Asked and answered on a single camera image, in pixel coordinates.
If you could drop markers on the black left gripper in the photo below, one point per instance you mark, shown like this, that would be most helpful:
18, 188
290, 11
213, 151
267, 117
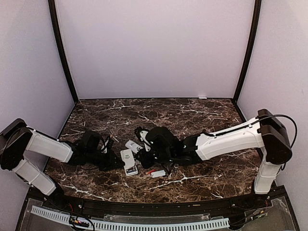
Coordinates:
110, 162

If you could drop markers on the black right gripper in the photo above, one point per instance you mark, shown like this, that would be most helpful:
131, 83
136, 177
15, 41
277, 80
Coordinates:
145, 162

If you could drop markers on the white remote with green buttons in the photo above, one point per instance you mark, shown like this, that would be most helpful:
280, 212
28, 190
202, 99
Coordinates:
128, 159

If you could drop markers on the white battery cover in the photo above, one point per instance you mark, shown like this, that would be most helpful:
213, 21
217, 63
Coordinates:
157, 174

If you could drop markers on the white remote with compartment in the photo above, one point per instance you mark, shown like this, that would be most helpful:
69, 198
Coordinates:
134, 147

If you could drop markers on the blue purple battery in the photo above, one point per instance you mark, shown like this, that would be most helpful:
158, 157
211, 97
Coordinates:
132, 171

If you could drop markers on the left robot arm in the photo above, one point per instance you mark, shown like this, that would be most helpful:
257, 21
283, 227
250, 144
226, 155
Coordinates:
18, 138

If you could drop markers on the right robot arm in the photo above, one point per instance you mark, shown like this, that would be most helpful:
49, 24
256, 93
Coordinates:
265, 132

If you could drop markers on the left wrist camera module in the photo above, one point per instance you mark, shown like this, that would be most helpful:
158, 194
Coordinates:
107, 145

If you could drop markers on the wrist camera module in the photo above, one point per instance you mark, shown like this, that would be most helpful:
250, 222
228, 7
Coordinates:
107, 145
141, 135

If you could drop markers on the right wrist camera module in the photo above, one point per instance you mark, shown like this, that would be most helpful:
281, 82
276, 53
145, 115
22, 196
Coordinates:
141, 135

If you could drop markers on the black front rail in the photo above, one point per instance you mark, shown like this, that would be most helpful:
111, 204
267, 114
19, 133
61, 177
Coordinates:
233, 206

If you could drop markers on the white slotted cable duct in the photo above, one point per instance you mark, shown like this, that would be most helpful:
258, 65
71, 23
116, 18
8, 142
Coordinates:
131, 223

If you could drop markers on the black right frame post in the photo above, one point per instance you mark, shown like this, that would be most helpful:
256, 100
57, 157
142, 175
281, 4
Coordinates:
249, 50

